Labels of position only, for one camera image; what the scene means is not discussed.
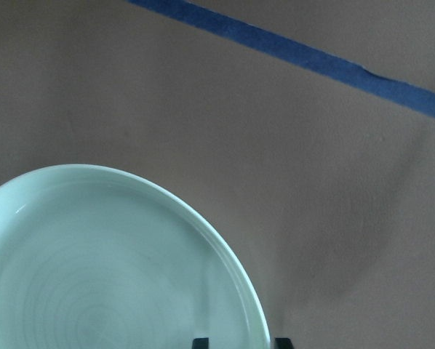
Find light green ceramic plate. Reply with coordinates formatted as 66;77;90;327
0;164;271;348

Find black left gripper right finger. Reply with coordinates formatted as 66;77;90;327
274;337;294;349

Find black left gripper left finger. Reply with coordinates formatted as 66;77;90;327
191;337;209;349

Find blue tape strip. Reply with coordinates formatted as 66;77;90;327
131;1;435;118

